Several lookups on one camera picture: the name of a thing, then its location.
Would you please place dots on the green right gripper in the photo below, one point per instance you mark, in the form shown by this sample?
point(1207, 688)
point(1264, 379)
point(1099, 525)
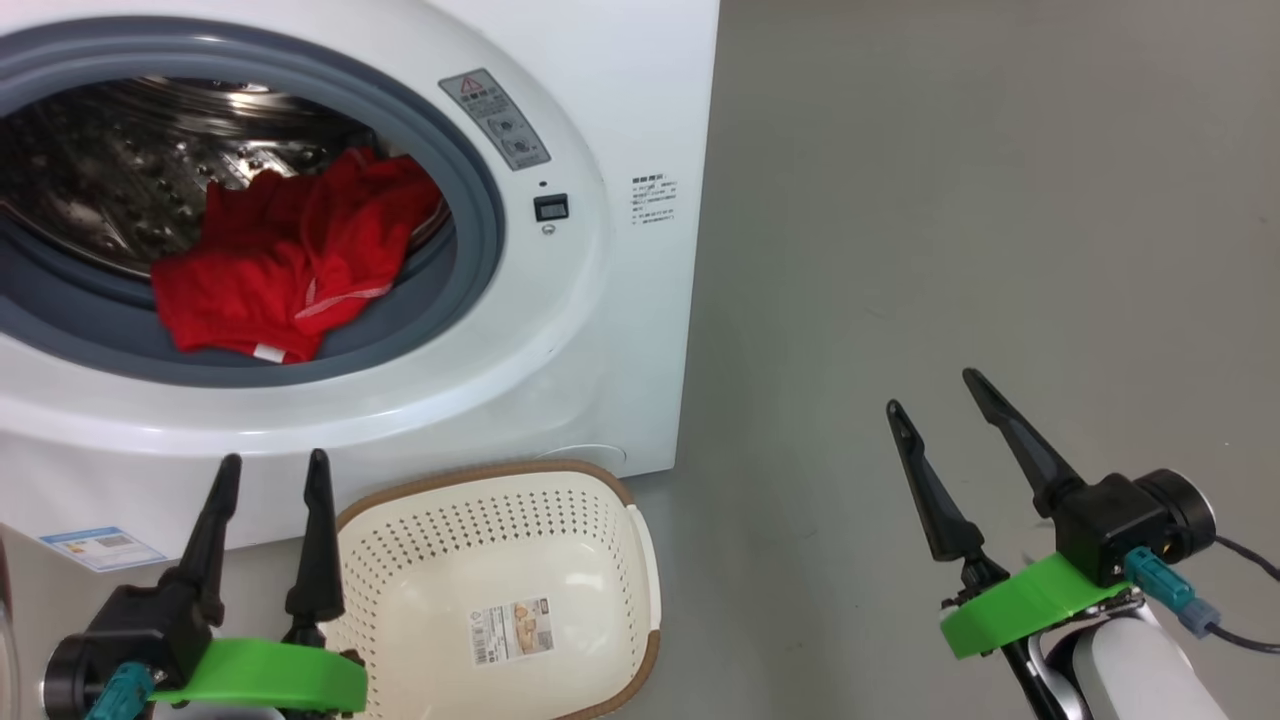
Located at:
point(1020, 605)

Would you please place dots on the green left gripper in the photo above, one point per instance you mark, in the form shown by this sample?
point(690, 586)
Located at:
point(270, 675)

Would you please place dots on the black glass washing machine door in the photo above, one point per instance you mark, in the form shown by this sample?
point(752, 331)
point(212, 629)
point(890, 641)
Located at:
point(5, 640)

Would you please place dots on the red garment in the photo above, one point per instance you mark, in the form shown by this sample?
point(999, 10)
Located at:
point(270, 270)

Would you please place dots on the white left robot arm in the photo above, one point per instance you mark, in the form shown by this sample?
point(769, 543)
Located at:
point(220, 714)

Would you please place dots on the cream perforated laundry basket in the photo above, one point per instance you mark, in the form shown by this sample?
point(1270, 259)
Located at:
point(500, 560)

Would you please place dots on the basket product label sticker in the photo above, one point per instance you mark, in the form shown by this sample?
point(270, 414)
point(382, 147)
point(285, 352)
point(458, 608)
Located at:
point(512, 632)

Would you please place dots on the grey rubber door gasket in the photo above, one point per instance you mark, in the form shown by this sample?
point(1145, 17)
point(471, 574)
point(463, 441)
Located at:
point(470, 230)

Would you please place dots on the white front-load washing machine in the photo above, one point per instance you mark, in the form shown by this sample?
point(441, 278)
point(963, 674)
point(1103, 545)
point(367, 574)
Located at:
point(620, 330)

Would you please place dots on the steel washing drum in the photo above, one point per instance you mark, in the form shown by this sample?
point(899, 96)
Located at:
point(110, 170)

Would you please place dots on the black door latch socket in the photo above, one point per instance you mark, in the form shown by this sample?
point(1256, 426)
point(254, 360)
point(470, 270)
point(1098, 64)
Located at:
point(551, 207)

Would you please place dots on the blue energy label sticker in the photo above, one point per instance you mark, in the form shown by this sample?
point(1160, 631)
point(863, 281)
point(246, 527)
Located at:
point(100, 548)

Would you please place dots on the grey warning sticker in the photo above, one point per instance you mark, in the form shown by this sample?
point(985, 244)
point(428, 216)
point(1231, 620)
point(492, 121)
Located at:
point(495, 120)

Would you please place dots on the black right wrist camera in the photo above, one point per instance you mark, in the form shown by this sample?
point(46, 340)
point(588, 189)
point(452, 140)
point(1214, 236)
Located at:
point(1120, 520)

